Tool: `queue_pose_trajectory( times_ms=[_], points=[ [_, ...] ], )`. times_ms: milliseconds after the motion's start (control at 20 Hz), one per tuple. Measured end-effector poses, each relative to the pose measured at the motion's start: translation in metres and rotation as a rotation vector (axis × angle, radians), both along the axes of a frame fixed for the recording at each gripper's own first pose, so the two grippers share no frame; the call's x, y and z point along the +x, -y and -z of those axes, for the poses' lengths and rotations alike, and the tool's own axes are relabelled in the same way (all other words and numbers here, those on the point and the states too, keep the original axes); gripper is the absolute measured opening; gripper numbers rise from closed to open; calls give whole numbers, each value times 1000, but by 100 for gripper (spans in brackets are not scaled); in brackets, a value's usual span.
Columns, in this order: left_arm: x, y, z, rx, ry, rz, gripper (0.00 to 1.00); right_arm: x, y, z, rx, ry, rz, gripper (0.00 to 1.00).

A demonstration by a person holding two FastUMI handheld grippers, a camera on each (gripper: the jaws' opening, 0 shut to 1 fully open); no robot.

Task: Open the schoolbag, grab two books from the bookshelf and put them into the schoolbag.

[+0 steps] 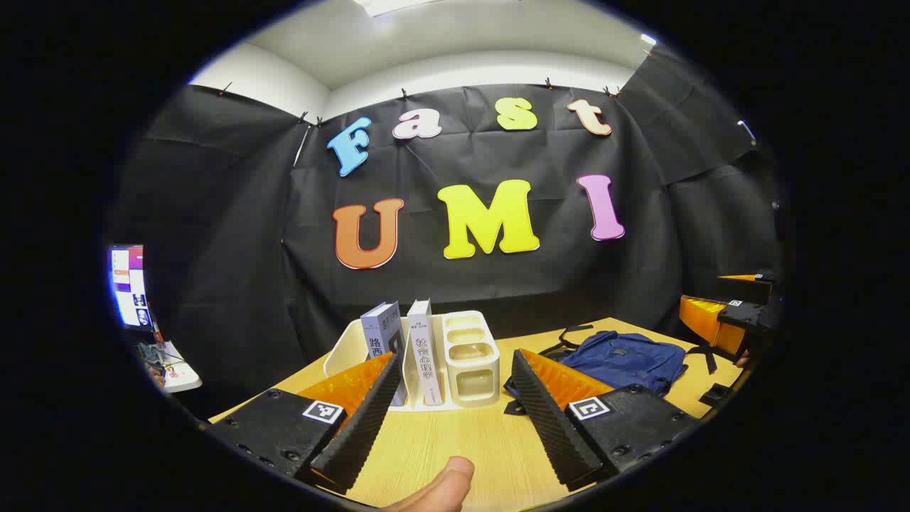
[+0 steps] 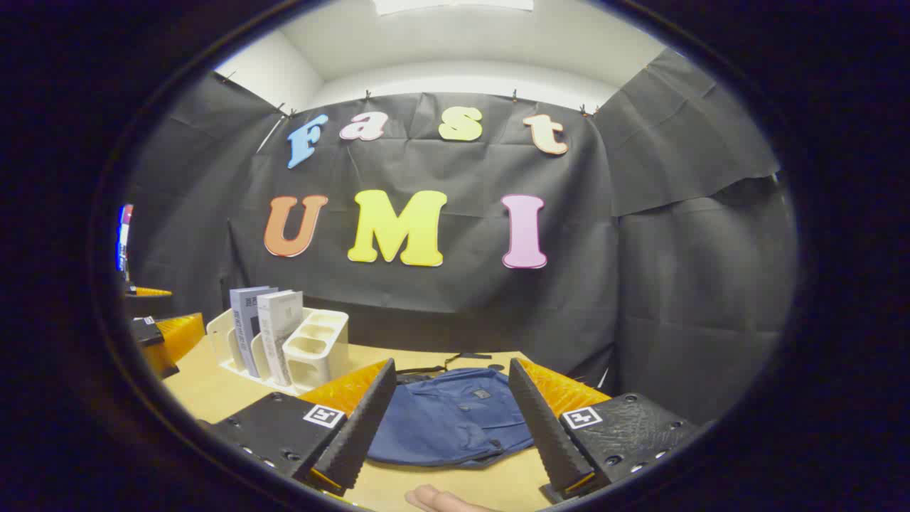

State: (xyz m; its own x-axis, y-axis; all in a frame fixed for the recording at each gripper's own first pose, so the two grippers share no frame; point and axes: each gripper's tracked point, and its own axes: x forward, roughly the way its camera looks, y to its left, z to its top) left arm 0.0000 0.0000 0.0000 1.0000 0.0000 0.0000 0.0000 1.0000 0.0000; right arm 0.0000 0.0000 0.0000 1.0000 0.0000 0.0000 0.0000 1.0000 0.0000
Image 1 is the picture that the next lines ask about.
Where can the blue-grey book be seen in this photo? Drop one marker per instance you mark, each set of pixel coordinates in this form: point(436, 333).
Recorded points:
point(380, 327)

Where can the black backdrop cloth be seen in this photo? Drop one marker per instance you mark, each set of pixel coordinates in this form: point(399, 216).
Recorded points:
point(498, 284)

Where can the red bottle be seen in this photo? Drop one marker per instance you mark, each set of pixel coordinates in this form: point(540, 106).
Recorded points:
point(155, 328)

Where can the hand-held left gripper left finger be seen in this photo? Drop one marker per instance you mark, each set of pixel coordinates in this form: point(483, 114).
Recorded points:
point(362, 427)

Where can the blue schoolbag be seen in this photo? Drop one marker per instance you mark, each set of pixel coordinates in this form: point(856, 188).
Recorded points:
point(625, 359)

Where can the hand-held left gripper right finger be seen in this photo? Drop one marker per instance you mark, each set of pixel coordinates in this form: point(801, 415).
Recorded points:
point(544, 427)

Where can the white side table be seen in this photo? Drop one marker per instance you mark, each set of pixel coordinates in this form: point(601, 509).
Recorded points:
point(178, 373)

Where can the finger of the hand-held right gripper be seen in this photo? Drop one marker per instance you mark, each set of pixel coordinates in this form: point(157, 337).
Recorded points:
point(764, 281)
point(746, 320)

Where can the computer monitor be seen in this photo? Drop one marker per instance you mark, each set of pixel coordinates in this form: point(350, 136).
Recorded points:
point(129, 284)

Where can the ceiling light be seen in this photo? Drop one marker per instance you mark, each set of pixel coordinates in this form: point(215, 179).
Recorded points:
point(391, 6)

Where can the white plastic bookshelf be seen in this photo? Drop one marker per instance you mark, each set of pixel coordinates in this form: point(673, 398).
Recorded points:
point(469, 355)

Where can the white book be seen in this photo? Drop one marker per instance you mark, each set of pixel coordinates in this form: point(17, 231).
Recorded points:
point(425, 355)

